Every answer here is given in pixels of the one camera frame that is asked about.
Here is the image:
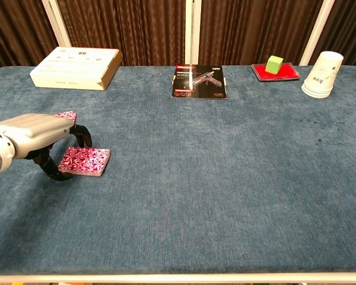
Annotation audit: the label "white cardboard box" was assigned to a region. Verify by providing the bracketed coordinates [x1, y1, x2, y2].
[29, 46, 123, 91]

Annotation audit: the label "brown pleated curtain panel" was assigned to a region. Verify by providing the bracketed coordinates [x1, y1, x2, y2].
[56, 0, 187, 67]
[310, 0, 356, 67]
[198, 0, 325, 67]
[0, 0, 59, 77]

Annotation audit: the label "upside-down white paper cups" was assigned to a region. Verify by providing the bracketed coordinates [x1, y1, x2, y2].
[301, 50, 344, 99]

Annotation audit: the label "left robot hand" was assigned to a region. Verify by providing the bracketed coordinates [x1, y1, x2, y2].
[0, 112, 93, 181]

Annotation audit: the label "red tray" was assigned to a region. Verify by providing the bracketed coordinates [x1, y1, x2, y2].
[250, 62, 302, 82]

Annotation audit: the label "pink patterned sponge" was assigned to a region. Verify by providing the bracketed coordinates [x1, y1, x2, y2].
[58, 147, 111, 178]
[55, 110, 78, 123]

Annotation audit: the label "green cube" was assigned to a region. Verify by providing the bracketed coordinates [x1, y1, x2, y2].
[265, 55, 284, 74]

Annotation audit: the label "white partition post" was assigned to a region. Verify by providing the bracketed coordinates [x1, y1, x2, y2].
[41, 0, 72, 49]
[185, 0, 202, 67]
[298, 0, 336, 67]

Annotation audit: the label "blue table cloth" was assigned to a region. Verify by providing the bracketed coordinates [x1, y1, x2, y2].
[0, 65, 356, 276]

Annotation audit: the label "black glue gun package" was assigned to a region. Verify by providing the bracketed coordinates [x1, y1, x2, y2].
[171, 64, 228, 100]

